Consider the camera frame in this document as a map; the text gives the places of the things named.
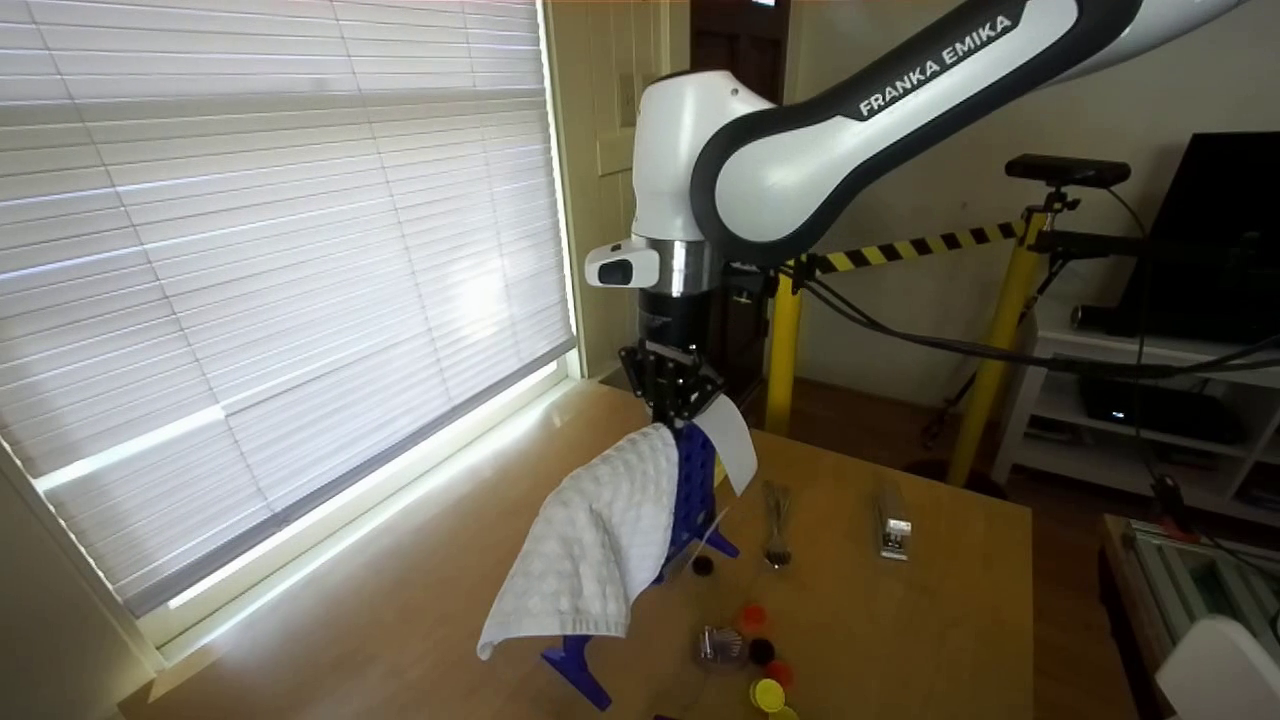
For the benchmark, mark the white perforated cloth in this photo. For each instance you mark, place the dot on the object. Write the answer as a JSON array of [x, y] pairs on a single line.
[[595, 544]]

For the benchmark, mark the yellow-green token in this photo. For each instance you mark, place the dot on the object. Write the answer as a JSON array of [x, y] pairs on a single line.
[[766, 698]]

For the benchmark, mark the white window blinds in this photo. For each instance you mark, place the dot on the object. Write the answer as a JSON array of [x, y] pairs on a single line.
[[250, 248]]

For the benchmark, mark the yellow black barrier stand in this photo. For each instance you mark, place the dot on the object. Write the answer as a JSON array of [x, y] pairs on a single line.
[[992, 354]]

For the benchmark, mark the black monitor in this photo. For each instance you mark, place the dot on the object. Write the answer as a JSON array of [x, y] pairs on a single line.
[[1213, 252]]

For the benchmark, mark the silver metal clip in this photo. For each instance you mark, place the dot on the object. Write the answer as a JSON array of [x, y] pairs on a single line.
[[892, 527]]

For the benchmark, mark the white Franka Emika arm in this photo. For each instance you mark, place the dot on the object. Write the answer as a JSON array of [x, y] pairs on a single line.
[[729, 181]]

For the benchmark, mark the orange-red token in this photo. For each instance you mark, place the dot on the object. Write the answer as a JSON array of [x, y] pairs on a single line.
[[748, 618]]

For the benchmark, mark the red token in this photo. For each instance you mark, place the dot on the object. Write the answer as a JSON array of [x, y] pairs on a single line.
[[781, 674]]

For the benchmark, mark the blue token holder rack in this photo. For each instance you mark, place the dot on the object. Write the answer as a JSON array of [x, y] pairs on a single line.
[[692, 527]]

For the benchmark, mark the lime green token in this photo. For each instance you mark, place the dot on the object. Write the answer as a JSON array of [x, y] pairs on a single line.
[[781, 715]]

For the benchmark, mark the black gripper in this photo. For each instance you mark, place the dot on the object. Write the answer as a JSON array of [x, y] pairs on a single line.
[[669, 360]]

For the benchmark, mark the black token near rack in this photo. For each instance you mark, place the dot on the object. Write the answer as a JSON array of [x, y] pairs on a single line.
[[701, 567]]

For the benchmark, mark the black camera on stand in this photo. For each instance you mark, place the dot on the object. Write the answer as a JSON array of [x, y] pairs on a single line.
[[1071, 170]]

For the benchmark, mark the white shelf unit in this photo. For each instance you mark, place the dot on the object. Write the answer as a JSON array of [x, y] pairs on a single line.
[[1120, 414]]

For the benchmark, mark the white paper sheet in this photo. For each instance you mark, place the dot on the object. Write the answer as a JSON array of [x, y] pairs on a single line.
[[729, 433]]

